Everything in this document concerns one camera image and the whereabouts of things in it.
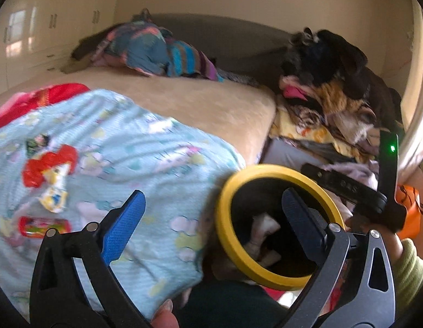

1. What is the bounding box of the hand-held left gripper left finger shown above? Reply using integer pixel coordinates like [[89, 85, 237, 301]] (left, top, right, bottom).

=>
[[30, 189, 154, 328]]

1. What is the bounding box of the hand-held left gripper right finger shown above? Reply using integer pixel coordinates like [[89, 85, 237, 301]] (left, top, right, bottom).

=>
[[281, 188, 396, 328]]

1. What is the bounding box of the black bin with yellow rim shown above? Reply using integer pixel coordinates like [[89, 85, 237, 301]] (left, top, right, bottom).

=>
[[215, 164, 345, 291]]

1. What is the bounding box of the yellow white wrapper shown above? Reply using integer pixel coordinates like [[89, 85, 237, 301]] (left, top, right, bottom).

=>
[[39, 164, 70, 214]]

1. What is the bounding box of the small red candy packet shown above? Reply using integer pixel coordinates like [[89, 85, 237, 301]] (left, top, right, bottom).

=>
[[18, 216, 71, 238]]

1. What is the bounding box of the red wrapper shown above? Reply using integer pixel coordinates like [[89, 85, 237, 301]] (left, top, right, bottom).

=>
[[22, 144, 78, 188]]

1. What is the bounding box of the dark printed wrapper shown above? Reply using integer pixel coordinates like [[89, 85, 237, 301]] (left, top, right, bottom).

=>
[[25, 134, 51, 153]]

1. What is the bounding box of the person's right forearm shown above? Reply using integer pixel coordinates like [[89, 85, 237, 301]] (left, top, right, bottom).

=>
[[391, 239, 423, 310]]

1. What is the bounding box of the person's right hand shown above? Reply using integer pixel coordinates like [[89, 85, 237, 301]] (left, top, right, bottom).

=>
[[345, 212, 403, 263]]

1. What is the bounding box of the person's left hand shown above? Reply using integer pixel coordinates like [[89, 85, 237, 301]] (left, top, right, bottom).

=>
[[152, 299, 181, 328]]

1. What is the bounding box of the pale pink cloth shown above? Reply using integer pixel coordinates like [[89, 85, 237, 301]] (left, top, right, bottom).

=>
[[321, 162, 379, 219]]

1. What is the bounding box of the orange bag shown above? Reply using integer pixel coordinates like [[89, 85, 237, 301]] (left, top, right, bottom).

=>
[[396, 184, 422, 233]]

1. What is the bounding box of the light blue printed blanket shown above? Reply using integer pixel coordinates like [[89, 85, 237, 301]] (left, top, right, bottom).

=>
[[0, 89, 246, 318]]

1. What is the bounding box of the person's dark green clothing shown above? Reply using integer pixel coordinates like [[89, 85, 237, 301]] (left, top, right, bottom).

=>
[[182, 278, 292, 328]]

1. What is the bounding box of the pile of clothes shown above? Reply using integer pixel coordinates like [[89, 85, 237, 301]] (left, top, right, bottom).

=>
[[268, 27, 403, 165]]

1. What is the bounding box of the beige bed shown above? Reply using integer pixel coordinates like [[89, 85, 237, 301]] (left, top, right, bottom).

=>
[[0, 68, 277, 165]]

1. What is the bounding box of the red pink printed cloth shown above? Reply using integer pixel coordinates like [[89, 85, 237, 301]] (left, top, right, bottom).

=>
[[0, 83, 91, 132]]

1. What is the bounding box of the dark patterned cloth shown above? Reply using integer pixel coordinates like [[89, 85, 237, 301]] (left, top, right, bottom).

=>
[[215, 68, 263, 87]]

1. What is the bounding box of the teal floral quilt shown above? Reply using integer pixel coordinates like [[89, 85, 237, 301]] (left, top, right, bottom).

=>
[[95, 20, 174, 76]]

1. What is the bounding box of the striped colourful blanket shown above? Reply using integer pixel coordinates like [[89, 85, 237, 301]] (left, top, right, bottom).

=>
[[164, 39, 226, 83]]

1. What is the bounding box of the dark brown cloth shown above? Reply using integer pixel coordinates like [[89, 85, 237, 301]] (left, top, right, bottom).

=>
[[71, 29, 111, 72]]

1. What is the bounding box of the grey headboard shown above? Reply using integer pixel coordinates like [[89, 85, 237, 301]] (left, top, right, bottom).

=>
[[148, 14, 294, 89]]

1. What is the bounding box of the cream built-in wardrobe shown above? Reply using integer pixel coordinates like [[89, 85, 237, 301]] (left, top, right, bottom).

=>
[[0, 0, 125, 91]]

